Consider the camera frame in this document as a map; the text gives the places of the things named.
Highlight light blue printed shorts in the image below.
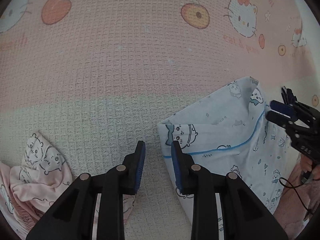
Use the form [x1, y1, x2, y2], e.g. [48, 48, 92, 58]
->
[157, 77, 300, 240]

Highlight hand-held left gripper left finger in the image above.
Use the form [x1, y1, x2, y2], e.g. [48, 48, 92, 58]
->
[26, 141, 146, 240]

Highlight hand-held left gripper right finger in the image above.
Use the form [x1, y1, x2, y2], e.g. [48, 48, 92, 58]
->
[171, 141, 288, 240]

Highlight pink white cat-printed blanket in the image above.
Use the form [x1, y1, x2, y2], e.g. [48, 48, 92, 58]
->
[0, 0, 320, 240]

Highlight black cable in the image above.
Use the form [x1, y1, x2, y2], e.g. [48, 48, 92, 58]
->
[279, 177, 313, 216]

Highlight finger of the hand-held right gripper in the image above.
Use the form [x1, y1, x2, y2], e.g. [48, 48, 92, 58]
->
[265, 100, 296, 130]
[281, 86, 320, 117]

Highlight pink printed garment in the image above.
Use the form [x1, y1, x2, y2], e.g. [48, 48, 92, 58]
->
[0, 130, 137, 233]

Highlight person's right hand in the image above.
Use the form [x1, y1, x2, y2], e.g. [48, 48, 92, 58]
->
[299, 154, 320, 181]

